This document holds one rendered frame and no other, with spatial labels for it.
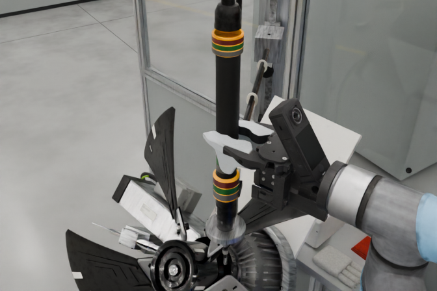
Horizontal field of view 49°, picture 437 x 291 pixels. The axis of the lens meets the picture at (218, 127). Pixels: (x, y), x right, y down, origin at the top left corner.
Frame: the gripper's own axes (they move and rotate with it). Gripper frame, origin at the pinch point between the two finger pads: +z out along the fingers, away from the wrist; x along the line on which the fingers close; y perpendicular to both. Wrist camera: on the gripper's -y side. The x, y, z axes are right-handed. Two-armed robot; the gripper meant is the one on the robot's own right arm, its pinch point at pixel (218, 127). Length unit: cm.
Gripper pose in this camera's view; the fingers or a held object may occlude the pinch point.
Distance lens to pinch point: 74.2
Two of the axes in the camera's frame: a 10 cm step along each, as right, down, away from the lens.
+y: 0.0, 8.4, 5.4
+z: -8.0, -3.2, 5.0
